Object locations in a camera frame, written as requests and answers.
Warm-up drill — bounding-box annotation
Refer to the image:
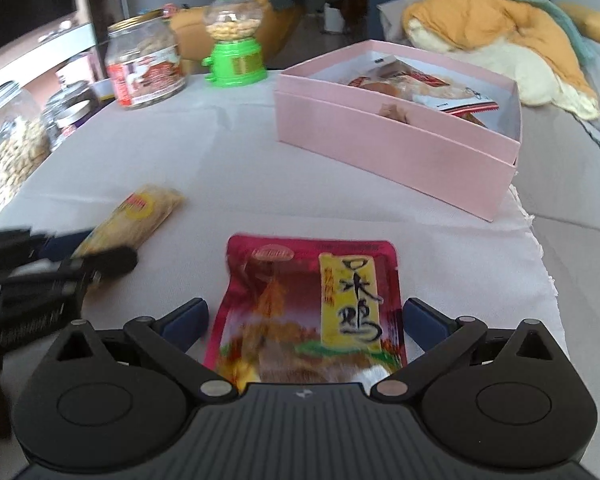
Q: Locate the yellow snack bar packet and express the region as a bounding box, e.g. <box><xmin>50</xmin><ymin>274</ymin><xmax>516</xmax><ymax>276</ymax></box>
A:
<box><xmin>72</xmin><ymin>184</ymin><xmax>185</xmax><ymax>281</ymax></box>

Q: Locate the red snack pouch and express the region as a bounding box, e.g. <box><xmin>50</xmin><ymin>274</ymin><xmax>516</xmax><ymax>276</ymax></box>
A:
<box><xmin>204</xmin><ymin>234</ymin><xmax>407</xmax><ymax>390</ymax></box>

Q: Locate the white rice cracker packet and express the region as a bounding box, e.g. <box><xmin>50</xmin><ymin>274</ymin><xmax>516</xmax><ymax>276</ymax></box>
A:
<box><xmin>347</xmin><ymin>56</ymin><xmax>498</xmax><ymax>118</ymax></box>

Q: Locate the large glass peanut jar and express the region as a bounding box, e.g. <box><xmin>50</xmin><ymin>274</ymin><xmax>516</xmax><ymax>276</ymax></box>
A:
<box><xmin>0</xmin><ymin>81</ymin><xmax>50</xmax><ymax>208</ymax></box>

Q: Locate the small glass jar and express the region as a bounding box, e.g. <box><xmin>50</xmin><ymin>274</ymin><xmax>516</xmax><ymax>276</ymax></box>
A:
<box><xmin>42</xmin><ymin>80</ymin><xmax>100</xmax><ymax>151</ymax></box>

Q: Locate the white table cloth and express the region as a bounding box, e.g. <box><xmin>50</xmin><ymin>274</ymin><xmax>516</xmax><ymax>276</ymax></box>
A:
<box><xmin>0</xmin><ymin>58</ymin><xmax>574</xmax><ymax>480</ymax></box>

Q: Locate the pink cardboard box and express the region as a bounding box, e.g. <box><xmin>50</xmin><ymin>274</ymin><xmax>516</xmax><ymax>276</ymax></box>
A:
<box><xmin>274</xmin><ymin>40</ymin><xmax>522</xmax><ymax>221</ymax></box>

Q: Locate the gold lid snack jar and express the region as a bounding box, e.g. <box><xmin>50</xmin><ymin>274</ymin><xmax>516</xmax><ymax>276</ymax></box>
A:
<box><xmin>106</xmin><ymin>9</ymin><xmax>186</xmax><ymax>110</ymax></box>

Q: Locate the grey sofa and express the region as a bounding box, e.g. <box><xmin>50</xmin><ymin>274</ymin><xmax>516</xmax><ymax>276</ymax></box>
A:
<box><xmin>377</xmin><ymin>0</ymin><xmax>600</xmax><ymax>480</ymax></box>

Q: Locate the white shelf unit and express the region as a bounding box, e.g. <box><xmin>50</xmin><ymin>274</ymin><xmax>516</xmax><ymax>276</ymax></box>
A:
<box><xmin>0</xmin><ymin>0</ymin><xmax>131</xmax><ymax>106</ymax></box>

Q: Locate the green gumball snack dispenser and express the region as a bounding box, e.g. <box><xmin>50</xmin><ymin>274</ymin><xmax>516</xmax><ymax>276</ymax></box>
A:
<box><xmin>201</xmin><ymin>0</ymin><xmax>268</xmax><ymax>88</ymax></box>

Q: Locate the yellow armchair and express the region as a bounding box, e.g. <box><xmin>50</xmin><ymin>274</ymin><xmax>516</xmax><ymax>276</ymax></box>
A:
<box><xmin>170</xmin><ymin>0</ymin><xmax>304</xmax><ymax>65</ymax></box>

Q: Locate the orange and cream blanket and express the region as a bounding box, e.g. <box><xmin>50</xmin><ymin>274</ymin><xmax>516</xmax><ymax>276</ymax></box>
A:
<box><xmin>402</xmin><ymin>0</ymin><xmax>600</xmax><ymax>120</ymax></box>

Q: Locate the yellow pillow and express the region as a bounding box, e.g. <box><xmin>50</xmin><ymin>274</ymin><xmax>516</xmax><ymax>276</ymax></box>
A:
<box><xmin>558</xmin><ymin>2</ymin><xmax>600</xmax><ymax>44</ymax></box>

